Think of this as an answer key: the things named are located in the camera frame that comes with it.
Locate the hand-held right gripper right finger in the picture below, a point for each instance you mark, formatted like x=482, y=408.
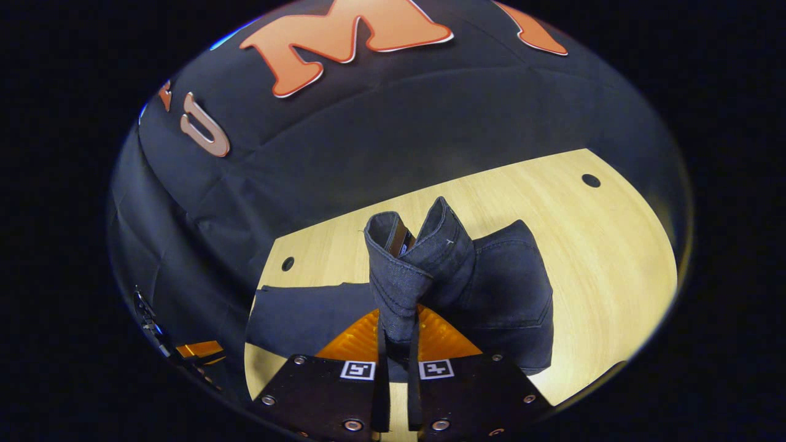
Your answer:
x=414, y=393

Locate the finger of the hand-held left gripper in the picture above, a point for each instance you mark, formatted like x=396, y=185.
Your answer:
x=199, y=348

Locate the dark grey jeans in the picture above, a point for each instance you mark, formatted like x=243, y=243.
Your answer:
x=503, y=282

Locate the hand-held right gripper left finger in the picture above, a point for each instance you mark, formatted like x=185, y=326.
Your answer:
x=382, y=393

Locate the black backdrop cloth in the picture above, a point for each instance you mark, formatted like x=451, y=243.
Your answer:
x=368, y=123

